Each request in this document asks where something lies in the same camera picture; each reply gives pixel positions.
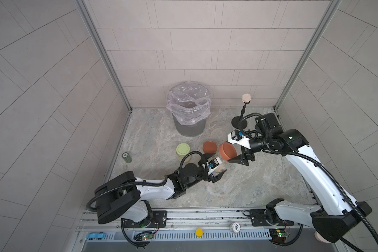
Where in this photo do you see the red jar lid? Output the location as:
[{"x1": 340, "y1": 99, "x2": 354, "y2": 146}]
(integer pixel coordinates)
[{"x1": 218, "y1": 142, "x2": 237, "y2": 161}]

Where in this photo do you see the clear rice jar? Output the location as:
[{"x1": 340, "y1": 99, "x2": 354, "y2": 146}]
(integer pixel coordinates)
[{"x1": 213, "y1": 154, "x2": 232, "y2": 175}]

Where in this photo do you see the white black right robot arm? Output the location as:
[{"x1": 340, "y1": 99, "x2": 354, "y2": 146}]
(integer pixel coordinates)
[{"x1": 228, "y1": 112, "x2": 377, "y2": 243}]

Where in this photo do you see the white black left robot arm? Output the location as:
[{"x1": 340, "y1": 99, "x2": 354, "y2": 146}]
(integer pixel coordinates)
[{"x1": 86, "y1": 158, "x2": 226, "y2": 224}]

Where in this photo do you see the red lidded rice jar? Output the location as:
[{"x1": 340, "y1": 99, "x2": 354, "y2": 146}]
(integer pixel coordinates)
[{"x1": 203, "y1": 141, "x2": 218, "y2": 154}]

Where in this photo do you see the green lidded rice jar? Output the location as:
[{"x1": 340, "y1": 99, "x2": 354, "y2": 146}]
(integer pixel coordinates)
[{"x1": 176, "y1": 143, "x2": 191, "y2": 161}]

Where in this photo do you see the black microphone stand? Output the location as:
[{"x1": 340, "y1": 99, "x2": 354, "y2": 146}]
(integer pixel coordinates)
[{"x1": 231, "y1": 103, "x2": 247, "y2": 129}]

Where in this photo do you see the white round knob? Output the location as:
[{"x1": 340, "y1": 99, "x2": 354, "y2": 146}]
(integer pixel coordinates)
[{"x1": 230, "y1": 222, "x2": 241, "y2": 234}]

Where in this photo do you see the clear plastic bin liner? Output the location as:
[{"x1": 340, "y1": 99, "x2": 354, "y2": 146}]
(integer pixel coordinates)
[{"x1": 166, "y1": 81, "x2": 212, "y2": 126}]

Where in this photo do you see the metal mesh waste bin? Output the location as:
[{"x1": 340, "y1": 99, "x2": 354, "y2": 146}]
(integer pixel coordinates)
[{"x1": 171, "y1": 81, "x2": 209, "y2": 138}]

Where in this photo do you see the small green can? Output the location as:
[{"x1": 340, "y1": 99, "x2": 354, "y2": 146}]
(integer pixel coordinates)
[{"x1": 122, "y1": 152, "x2": 132, "y2": 163}]

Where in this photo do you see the left circuit board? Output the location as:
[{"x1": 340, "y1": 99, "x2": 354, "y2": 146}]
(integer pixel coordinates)
[{"x1": 134, "y1": 232, "x2": 154, "y2": 242}]

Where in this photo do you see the circuit board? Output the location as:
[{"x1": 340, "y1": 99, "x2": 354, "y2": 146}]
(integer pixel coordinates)
[
  {"x1": 134, "y1": 232, "x2": 154, "y2": 242},
  {"x1": 269, "y1": 229, "x2": 291, "y2": 244}
]

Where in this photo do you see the right circuit board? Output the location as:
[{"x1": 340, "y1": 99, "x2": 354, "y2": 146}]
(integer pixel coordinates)
[{"x1": 269, "y1": 229, "x2": 291, "y2": 244}]

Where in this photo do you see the pink round pad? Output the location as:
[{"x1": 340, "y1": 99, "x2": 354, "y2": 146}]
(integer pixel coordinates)
[{"x1": 314, "y1": 231, "x2": 331, "y2": 244}]

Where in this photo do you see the blue toy car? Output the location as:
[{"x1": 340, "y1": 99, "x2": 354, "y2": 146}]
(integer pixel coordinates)
[{"x1": 86, "y1": 232, "x2": 107, "y2": 240}]

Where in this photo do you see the aluminium corner profile right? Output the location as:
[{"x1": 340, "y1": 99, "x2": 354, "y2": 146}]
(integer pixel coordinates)
[{"x1": 273, "y1": 0, "x2": 342, "y2": 112}]

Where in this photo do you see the aluminium corner profile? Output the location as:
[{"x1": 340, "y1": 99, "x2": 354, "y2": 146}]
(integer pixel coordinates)
[
  {"x1": 273, "y1": 0, "x2": 342, "y2": 112},
  {"x1": 75, "y1": 0, "x2": 132, "y2": 112}
]

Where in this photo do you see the aluminium corner profile left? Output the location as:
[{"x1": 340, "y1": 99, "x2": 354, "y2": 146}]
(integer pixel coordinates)
[{"x1": 75, "y1": 0, "x2": 132, "y2": 112}]

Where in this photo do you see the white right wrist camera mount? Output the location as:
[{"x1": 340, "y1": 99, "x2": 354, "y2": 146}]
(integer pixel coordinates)
[{"x1": 227, "y1": 129, "x2": 251, "y2": 149}]

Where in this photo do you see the black right corrugated cable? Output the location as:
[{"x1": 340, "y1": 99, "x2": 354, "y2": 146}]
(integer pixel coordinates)
[{"x1": 237, "y1": 112, "x2": 378, "y2": 252}]

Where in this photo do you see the aluminium rail frame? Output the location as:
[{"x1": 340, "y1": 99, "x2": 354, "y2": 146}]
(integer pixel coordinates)
[{"x1": 63, "y1": 207, "x2": 349, "y2": 252}]

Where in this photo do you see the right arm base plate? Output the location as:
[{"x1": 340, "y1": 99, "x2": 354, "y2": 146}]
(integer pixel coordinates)
[{"x1": 243, "y1": 209, "x2": 294, "y2": 227}]

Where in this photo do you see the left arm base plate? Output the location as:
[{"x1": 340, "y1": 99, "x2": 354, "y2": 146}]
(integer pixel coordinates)
[{"x1": 122, "y1": 211, "x2": 168, "y2": 228}]

